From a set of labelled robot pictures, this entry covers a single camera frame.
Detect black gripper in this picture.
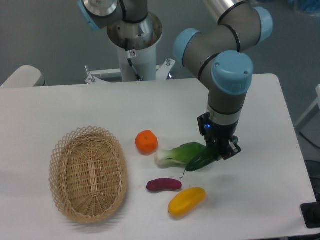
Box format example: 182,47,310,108
197,112,242,160

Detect green cucumber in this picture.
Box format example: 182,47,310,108
180,135,239,179

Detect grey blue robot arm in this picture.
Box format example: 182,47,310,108
77,0,273,160

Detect green bok choy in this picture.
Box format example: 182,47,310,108
154,142,206,167

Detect yellow mango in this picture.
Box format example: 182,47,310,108
167,187,207,218

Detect purple sweet potato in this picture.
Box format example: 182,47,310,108
146,178,182,192

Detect orange tangerine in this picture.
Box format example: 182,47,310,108
135,130,158,154

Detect black device at table edge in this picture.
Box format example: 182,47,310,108
300,202,320,229

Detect woven wicker basket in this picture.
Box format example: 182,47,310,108
49,126,128,224

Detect white chair armrest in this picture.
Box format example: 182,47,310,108
0,65,47,89

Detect black cable on pedestal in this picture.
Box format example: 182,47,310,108
124,37,143,82

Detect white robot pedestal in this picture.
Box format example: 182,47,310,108
85,12,176,84

